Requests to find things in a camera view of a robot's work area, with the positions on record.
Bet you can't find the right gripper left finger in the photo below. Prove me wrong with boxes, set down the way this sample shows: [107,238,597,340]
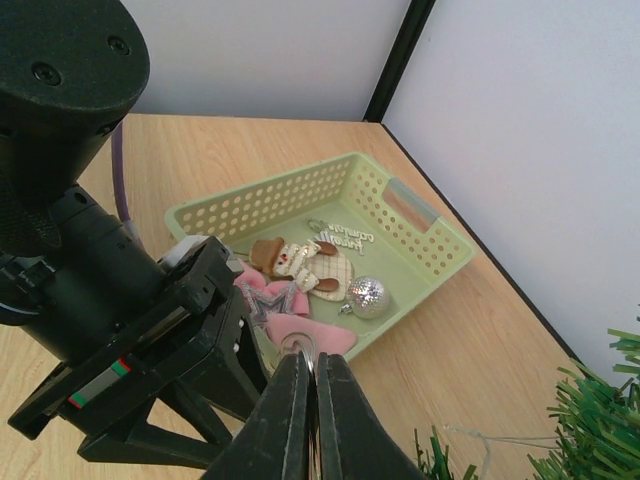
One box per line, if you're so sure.
[202,352,311,480]

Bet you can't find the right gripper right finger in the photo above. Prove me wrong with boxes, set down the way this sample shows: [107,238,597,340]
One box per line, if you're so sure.
[316,353,423,480]

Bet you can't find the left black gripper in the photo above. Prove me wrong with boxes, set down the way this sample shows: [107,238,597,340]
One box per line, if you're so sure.
[9,238,267,469]

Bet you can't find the clear led light string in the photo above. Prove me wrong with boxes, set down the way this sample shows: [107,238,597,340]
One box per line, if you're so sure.
[442,422,571,471]

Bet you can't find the green plastic basket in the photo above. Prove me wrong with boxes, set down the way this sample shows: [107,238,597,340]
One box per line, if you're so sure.
[165,152,475,360]

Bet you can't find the small green christmas tree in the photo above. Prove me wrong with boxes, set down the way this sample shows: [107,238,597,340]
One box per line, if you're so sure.
[445,329,639,479]

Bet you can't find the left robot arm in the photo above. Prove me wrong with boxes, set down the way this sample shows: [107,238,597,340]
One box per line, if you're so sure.
[1,1,267,469]

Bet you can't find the silver star ornament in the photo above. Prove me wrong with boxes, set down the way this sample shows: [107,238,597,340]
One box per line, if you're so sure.
[240,282,296,329]

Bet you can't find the pink ornaments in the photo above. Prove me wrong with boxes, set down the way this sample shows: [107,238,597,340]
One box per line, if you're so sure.
[234,260,357,355]

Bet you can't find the brown gingerbread ornament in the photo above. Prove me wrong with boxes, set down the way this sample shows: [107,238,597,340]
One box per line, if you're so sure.
[248,237,354,302]

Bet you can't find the silver ball ornament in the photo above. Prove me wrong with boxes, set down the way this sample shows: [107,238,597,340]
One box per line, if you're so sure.
[339,276,391,320]

